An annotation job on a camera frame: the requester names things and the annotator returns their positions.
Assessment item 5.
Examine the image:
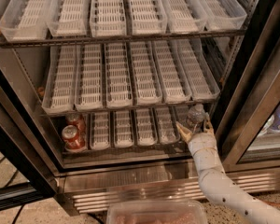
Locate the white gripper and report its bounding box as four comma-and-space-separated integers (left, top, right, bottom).
175, 113, 225, 178

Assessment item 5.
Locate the clear plastic water bottle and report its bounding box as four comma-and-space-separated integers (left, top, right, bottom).
186, 104, 205, 133

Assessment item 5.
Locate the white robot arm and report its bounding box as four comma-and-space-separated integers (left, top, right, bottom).
175, 114, 280, 224

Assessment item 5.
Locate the bottom shelf tray six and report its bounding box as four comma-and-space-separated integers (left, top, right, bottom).
175, 105, 189, 129

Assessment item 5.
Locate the shelf tray six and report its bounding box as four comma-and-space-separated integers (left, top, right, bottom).
199, 0, 247, 31
175, 105, 189, 129
176, 39, 220, 100

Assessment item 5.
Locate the bottom shelf tray five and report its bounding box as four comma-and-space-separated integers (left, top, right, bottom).
154, 107, 180, 145

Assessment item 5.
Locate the shelf tray five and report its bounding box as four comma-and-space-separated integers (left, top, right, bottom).
161, 0, 207, 34
154, 107, 180, 145
152, 40, 191, 103

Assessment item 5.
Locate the middle shelf tray five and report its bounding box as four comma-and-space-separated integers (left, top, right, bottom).
152, 40, 191, 103

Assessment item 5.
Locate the middle shelf tray six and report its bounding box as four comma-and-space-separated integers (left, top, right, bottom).
176, 39, 220, 100

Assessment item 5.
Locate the bottom shelf tray four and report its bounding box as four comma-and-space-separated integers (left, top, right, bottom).
134, 108, 157, 147

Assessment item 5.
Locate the shelf tray four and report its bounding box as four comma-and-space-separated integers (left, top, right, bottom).
130, 42, 162, 105
134, 108, 157, 147
128, 0, 167, 35

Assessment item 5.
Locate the glass fridge door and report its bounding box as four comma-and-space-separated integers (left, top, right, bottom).
220, 16, 280, 173

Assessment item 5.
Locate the middle shelf tray four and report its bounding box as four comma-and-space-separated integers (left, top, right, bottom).
130, 42, 162, 105

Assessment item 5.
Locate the bottom shelf tray three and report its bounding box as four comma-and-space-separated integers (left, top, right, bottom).
114, 110, 134, 148

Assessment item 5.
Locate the shelf tray three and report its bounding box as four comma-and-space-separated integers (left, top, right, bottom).
114, 110, 134, 148
105, 43, 133, 108
90, 0, 127, 37

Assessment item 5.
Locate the middle shelf tray three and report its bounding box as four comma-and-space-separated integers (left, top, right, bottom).
105, 43, 133, 108

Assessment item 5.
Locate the bottom shelf tray two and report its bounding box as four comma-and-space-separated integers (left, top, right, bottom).
90, 112, 110, 150

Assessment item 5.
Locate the shelf tray two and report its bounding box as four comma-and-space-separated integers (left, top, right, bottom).
47, 0, 90, 37
75, 44, 103, 111
90, 112, 110, 150

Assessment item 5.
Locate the bottom shelf tray one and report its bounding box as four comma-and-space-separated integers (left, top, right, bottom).
62, 113, 87, 152

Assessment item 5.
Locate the shelf tray one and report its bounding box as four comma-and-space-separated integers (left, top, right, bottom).
42, 46, 77, 114
62, 113, 87, 152
0, 0, 51, 42

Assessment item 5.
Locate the top shelf tray five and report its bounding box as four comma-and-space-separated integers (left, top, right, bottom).
161, 0, 207, 34

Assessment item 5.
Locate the stainless steel fridge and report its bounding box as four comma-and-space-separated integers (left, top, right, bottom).
0, 0, 280, 216

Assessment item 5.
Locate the top shelf tray six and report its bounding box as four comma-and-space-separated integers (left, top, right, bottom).
199, 0, 247, 31

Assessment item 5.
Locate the middle shelf tray two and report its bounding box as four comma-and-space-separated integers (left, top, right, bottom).
75, 44, 103, 111

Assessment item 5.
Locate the top shelf tray four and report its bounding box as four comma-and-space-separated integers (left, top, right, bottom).
128, 0, 167, 35

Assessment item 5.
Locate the middle shelf tray one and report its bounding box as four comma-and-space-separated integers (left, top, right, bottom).
42, 46, 77, 114

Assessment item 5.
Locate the top shelf tray three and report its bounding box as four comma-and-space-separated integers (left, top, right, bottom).
90, 0, 127, 37

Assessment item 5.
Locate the top shelf tray two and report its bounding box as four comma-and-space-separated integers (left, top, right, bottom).
47, 0, 90, 37

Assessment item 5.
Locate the top shelf tray one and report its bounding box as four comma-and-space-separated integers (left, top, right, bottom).
0, 0, 51, 42

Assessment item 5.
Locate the clear plastic food container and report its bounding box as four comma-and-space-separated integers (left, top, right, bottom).
106, 200, 208, 224

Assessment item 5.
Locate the rear red soda can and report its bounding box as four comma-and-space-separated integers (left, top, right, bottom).
65, 113, 86, 132

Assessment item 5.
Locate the red soda can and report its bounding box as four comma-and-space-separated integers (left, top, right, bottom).
62, 125, 86, 152
65, 113, 86, 132

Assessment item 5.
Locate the front red soda can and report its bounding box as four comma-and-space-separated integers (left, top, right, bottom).
62, 125, 86, 152

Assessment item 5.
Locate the orange cable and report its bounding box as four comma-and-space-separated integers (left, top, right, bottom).
264, 199, 280, 208

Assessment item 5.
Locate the black cable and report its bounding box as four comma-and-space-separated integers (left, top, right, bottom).
10, 204, 25, 224

